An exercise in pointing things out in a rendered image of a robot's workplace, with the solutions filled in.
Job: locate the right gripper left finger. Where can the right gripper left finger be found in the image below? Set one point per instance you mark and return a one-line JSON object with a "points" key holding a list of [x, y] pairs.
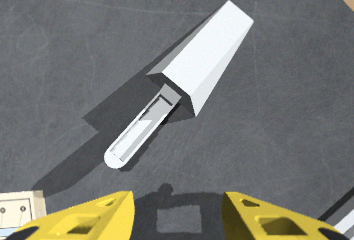
{"points": [[106, 218]]}

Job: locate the white scoop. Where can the white scoop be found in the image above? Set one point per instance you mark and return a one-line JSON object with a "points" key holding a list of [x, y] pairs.
{"points": [[187, 75]]}

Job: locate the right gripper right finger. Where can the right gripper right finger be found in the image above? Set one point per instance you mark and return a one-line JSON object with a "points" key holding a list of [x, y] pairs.
{"points": [[247, 218]]}

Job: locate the silver slotted metal rail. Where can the silver slotted metal rail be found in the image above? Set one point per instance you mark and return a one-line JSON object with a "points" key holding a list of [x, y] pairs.
{"points": [[339, 212]]}

